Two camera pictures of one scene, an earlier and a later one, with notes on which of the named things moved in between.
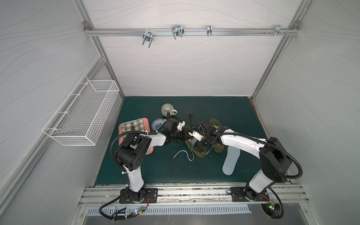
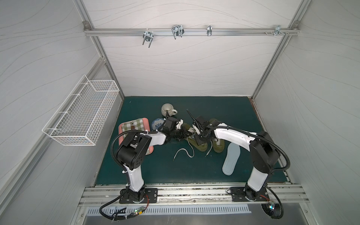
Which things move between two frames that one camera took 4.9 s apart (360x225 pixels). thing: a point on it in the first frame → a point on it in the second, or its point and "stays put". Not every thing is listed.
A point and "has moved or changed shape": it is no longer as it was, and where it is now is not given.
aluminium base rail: [280, 195] stays put
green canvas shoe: [201, 154] has moved or changed shape
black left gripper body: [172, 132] stays put
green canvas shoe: [217, 147] stays put
